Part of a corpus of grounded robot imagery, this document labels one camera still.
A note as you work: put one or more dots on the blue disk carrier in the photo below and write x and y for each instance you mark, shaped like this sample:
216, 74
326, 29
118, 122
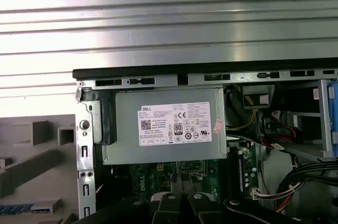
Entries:
333, 102

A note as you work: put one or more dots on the silver drive cage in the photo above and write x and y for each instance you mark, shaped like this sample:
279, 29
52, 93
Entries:
324, 118

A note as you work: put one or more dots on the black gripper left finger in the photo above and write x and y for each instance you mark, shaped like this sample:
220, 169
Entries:
163, 210

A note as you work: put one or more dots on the black RAM slot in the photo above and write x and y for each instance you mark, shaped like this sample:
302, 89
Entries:
233, 171

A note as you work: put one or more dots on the blue RAM stick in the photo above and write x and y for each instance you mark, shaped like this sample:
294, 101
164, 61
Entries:
16, 209

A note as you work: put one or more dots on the grey parts rack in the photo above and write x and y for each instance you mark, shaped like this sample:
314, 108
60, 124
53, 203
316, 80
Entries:
39, 134

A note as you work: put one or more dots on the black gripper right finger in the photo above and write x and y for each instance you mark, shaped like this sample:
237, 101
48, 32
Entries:
200, 210

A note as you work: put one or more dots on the black open PC case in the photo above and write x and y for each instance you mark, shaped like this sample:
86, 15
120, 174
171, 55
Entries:
185, 66

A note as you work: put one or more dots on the grey power supply unit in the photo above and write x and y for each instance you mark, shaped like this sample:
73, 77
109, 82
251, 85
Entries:
126, 150

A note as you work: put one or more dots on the green motherboard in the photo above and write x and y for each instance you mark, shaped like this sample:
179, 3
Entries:
211, 181

